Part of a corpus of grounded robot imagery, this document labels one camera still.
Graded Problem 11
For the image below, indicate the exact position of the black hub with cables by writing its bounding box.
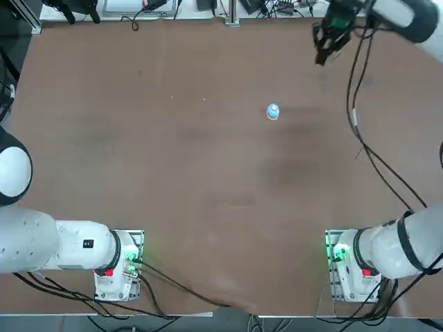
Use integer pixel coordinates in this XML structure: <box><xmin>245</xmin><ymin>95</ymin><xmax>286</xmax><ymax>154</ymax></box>
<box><xmin>239</xmin><ymin>0</ymin><xmax>318</xmax><ymax>18</ymax></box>

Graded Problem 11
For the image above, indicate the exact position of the black tripod stand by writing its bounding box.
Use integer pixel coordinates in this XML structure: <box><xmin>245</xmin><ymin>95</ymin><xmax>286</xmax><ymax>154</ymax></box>
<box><xmin>41</xmin><ymin>0</ymin><xmax>102</xmax><ymax>25</ymax></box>

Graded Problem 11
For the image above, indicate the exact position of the black cable with white tag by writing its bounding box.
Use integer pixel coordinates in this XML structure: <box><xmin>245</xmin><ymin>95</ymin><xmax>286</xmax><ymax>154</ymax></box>
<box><xmin>346</xmin><ymin>24</ymin><xmax>429</xmax><ymax>209</ymax></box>

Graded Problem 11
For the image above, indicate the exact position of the aluminium frame post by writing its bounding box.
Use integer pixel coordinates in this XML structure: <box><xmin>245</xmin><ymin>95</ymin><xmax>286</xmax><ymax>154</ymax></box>
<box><xmin>225</xmin><ymin>0</ymin><xmax>241</xmax><ymax>28</ymax></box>

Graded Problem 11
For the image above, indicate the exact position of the aluminium profile rail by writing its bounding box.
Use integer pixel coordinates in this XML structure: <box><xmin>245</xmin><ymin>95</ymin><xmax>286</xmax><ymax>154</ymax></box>
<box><xmin>19</xmin><ymin>0</ymin><xmax>43</xmax><ymax>35</ymax></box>

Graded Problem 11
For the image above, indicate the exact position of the thin black cable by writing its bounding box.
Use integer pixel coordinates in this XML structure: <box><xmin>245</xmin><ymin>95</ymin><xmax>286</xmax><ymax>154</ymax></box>
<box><xmin>345</xmin><ymin>26</ymin><xmax>418</xmax><ymax>214</ymax></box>

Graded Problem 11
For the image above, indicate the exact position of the black base power cable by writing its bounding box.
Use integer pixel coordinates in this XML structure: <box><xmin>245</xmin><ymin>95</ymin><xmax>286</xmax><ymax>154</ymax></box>
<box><xmin>137</xmin><ymin>261</ymin><xmax>232</xmax><ymax>308</ymax></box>

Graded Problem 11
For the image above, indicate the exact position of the black bundled arm cable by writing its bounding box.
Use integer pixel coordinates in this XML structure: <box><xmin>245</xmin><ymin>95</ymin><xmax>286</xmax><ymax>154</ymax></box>
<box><xmin>12</xmin><ymin>271</ymin><xmax>181</xmax><ymax>320</ymax></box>

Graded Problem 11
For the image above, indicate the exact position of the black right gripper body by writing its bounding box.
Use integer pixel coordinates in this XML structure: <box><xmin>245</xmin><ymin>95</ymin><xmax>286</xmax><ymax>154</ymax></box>
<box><xmin>320</xmin><ymin>0</ymin><xmax>359</xmax><ymax>37</ymax></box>

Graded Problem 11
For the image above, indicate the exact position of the blue call bell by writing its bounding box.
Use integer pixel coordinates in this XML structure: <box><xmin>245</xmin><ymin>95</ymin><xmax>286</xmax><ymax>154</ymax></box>
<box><xmin>265</xmin><ymin>102</ymin><xmax>281</xmax><ymax>122</ymax></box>

